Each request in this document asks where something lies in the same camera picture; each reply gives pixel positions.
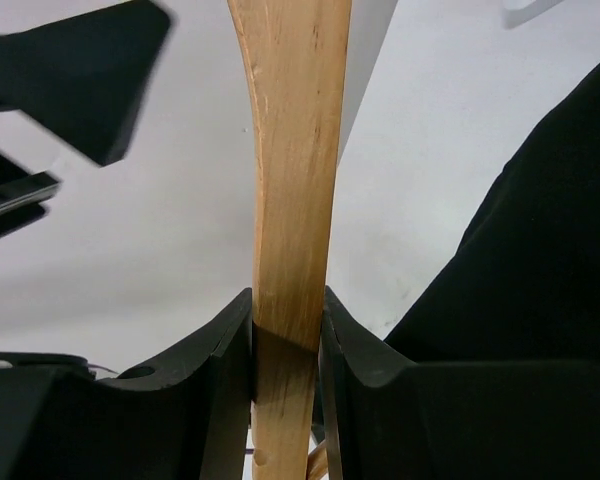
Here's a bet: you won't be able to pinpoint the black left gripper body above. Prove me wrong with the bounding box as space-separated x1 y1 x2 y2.
0 1 173 167

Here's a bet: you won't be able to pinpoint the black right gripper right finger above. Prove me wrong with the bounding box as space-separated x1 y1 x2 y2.
319 289 420 479

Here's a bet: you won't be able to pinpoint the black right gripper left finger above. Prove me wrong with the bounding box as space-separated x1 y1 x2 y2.
99 289 251 479

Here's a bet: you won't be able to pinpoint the black trousers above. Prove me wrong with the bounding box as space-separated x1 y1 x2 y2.
386 63 600 361

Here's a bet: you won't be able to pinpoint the wooden clothes hanger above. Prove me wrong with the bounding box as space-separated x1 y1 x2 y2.
229 1 352 479

